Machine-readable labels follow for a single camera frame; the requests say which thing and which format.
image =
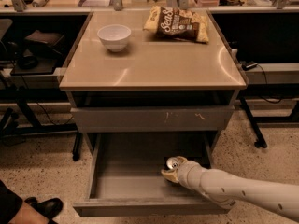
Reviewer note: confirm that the blue pepsi can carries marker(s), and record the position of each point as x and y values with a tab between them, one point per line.
172	163

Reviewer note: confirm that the brown sea salt chip bag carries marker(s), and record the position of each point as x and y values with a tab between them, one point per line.
177	23

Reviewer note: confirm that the small black adapter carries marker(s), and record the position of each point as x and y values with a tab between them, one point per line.
248	65

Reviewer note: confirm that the open grey middle drawer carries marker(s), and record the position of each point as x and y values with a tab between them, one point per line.
126	177

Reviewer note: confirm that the white ceramic bowl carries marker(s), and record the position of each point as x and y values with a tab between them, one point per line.
114	37

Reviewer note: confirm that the closed grey top drawer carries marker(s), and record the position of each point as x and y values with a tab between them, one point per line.
152	119

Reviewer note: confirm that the black table leg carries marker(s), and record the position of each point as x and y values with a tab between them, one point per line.
260	142

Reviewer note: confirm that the black shoe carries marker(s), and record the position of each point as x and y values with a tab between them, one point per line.
50	208

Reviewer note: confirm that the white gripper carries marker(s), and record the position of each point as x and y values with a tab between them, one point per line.
188	171

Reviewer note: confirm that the person's leg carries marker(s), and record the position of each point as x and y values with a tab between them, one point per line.
14	210

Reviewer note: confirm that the grey drawer cabinet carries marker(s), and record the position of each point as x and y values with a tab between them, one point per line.
149	72

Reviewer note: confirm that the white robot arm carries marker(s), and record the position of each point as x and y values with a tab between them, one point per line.
224	189

